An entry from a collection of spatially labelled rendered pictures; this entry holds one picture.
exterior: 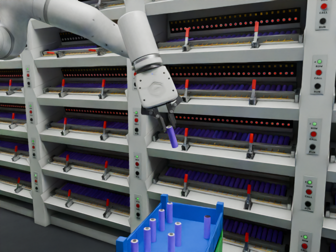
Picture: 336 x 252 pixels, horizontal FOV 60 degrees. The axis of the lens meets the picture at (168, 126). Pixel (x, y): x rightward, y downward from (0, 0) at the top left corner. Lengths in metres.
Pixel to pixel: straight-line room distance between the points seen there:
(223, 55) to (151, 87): 0.41
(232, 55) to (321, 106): 0.34
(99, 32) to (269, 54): 0.57
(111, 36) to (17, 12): 0.26
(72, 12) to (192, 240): 0.70
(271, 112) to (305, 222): 0.40
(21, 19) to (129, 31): 0.33
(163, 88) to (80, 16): 0.30
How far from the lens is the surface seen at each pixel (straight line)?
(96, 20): 0.87
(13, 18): 0.99
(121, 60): 1.34
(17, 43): 1.06
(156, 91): 0.79
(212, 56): 1.13
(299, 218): 1.16
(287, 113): 1.08
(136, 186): 1.37
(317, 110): 1.06
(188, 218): 0.98
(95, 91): 1.51
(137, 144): 1.31
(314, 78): 1.06
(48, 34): 1.82
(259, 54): 1.09
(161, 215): 0.89
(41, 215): 1.92
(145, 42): 0.81
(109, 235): 1.65
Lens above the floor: 0.85
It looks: 9 degrees down
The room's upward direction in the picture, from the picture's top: straight up
